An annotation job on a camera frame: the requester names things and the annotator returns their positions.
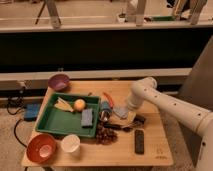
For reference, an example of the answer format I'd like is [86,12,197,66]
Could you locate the grey-blue towel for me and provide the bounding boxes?
[113,106,128,119]

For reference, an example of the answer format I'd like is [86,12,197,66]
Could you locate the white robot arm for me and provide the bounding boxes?
[126,77,213,171]

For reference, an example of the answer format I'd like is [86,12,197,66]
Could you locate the small dark box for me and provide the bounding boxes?
[134,115,146,126]

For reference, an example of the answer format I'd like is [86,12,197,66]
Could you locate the black remote control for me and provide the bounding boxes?
[135,130,144,154]

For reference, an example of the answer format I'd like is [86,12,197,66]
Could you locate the silver blue can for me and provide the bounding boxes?
[99,101,112,122]

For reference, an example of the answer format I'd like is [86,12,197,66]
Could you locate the orange carrot toy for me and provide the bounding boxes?
[103,92,114,108]

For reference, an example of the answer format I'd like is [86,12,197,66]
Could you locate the brown grape bunch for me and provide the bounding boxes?
[95,124,117,145]

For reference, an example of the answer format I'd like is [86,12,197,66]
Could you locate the blue sponge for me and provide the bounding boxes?
[81,109,93,127]

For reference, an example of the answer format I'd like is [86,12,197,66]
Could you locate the wooden table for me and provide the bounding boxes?
[42,81,173,167]

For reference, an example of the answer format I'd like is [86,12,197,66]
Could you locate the yellow apple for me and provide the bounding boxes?
[74,99,86,112]

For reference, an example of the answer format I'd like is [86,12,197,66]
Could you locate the green plastic tray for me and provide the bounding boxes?
[35,93,100,138]

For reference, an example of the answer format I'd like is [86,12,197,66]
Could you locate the white cup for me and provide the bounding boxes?
[61,134,80,153]

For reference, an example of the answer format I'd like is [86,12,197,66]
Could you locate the yellow banana toy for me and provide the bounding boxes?
[54,98,74,112]

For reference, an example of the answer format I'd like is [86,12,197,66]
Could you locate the purple bowl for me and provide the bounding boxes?
[48,74,70,91]

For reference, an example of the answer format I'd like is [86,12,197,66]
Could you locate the orange bowl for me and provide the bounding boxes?
[26,134,57,164]

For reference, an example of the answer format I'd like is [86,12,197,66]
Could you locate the blue power box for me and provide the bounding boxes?
[24,103,40,121]

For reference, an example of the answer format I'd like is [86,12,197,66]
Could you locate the black handled utensil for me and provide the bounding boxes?
[104,123,132,132]

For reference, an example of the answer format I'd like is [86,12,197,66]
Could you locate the black cable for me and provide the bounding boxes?
[6,87,28,148]

